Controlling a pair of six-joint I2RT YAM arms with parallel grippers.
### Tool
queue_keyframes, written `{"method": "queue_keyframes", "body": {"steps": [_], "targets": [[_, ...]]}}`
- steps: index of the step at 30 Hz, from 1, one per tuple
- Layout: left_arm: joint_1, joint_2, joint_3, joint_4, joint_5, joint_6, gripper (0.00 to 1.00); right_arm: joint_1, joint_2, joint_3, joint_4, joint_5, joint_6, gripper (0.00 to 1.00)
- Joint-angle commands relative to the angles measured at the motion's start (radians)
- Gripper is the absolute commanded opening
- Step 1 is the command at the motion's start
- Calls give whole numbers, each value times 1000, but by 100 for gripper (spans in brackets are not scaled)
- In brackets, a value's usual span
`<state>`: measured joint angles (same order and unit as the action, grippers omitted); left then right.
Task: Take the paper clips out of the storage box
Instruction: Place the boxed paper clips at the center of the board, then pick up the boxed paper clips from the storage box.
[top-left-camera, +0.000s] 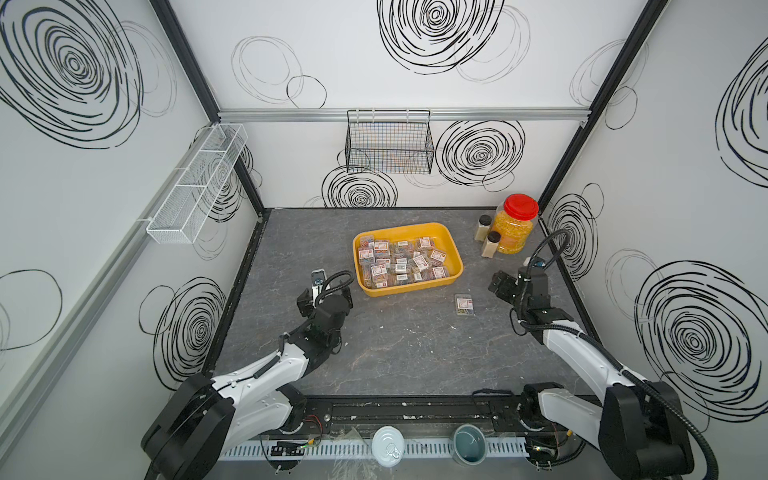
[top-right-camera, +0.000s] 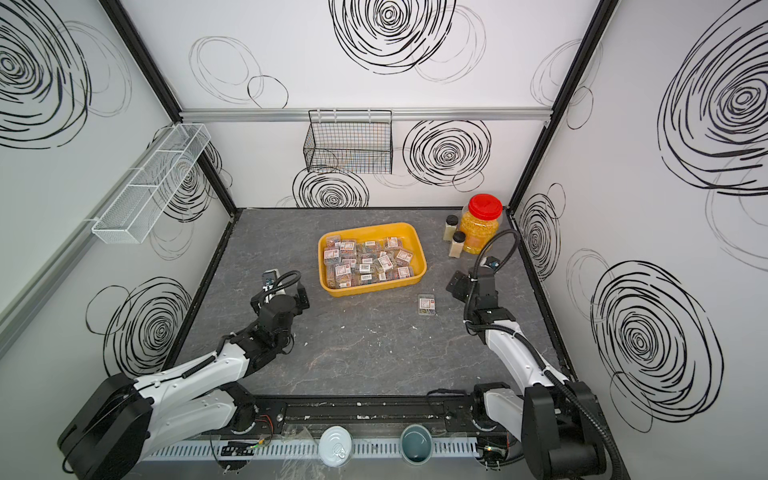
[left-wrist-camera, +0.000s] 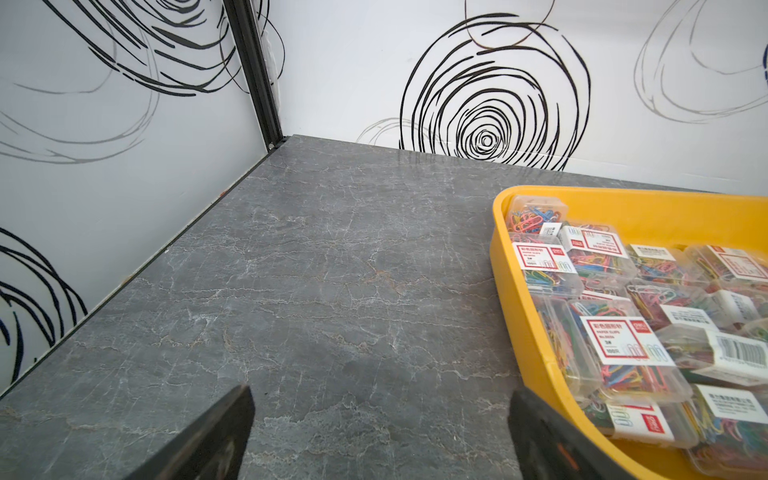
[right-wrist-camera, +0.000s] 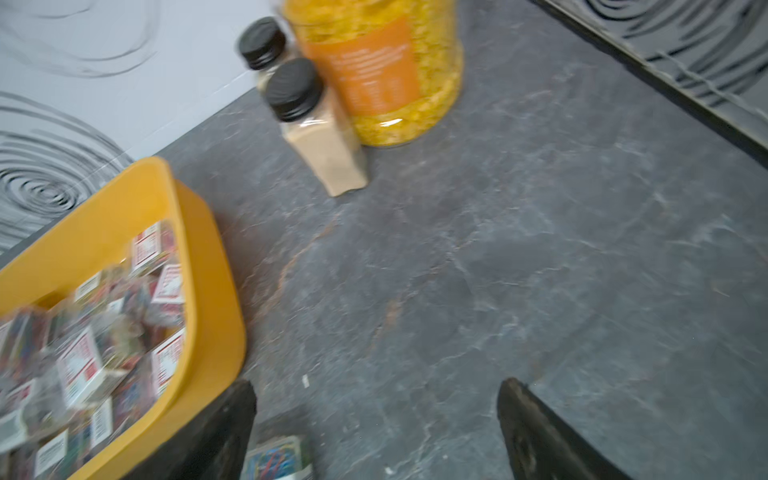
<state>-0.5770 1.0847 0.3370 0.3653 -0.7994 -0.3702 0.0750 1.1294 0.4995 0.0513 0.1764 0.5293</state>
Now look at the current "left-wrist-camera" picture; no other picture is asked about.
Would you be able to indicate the paper clip box red label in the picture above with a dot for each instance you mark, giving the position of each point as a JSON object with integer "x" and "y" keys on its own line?
{"x": 547, "y": 269}

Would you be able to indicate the large front paper clip box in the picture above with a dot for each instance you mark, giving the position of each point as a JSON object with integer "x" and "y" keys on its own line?
{"x": 633, "y": 364}

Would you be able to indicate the paper clip box top corner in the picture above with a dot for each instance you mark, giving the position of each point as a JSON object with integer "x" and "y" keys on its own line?
{"x": 535, "y": 216}

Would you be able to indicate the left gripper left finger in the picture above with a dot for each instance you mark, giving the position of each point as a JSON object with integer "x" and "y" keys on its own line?
{"x": 211, "y": 447}

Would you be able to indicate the yellow plastic storage tray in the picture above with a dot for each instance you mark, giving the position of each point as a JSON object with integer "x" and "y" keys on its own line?
{"x": 650, "y": 216}

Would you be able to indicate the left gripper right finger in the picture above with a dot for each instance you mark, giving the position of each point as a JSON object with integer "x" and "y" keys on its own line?
{"x": 548, "y": 446}

